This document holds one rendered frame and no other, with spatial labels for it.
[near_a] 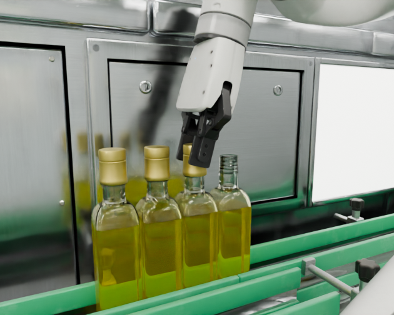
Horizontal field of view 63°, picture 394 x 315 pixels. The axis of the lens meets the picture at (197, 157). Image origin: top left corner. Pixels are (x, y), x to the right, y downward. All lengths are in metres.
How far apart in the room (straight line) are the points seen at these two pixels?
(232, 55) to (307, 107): 0.34
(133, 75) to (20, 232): 0.32
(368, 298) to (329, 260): 0.45
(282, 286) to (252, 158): 0.26
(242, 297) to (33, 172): 0.38
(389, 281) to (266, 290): 0.35
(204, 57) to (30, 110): 0.29
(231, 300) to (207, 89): 0.29
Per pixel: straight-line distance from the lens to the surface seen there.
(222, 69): 0.42
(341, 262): 0.65
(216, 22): 0.45
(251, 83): 0.66
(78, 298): 0.52
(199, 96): 0.42
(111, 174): 0.41
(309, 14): 0.51
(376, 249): 0.72
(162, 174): 0.43
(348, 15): 0.49
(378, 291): 0.19
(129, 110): 0.55
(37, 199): 0.59
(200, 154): 0.43
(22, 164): 0.58
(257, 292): 0.51
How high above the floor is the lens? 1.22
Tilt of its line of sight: 9 degrees down
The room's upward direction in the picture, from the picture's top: straight up
